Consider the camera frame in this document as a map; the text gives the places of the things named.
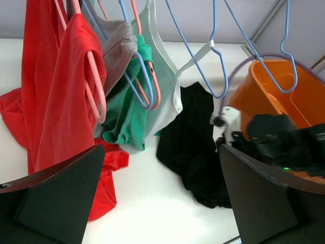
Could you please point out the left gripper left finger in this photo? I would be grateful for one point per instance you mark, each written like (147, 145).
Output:
(52, 205)

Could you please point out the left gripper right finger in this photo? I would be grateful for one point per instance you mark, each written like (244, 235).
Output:
(269, 204)

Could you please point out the black tank top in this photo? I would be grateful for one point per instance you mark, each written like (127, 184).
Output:
(186, 146)

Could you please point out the green tank top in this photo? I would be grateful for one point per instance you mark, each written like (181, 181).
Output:
(125, 118)

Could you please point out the white tank top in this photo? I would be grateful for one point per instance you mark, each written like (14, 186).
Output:
(167, 74)

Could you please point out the blue hanger with white top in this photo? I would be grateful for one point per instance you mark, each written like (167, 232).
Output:
(209, 46)

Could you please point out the blue hanger with black top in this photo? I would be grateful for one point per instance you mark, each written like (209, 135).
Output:
(287, 54)

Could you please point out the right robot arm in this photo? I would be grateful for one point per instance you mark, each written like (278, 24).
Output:
(276, 141)

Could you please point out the red tank top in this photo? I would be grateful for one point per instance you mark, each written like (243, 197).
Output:
(50, 114)

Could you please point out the grey tank top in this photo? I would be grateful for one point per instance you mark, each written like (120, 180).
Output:
(118, 47)

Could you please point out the blue hanger with grey top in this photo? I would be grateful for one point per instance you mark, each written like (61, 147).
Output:
(120, 48)

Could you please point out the orange plastic basket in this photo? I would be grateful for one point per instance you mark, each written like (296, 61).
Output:
(257, 94)

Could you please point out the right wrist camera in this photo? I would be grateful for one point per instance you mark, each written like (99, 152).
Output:
(225, 122)

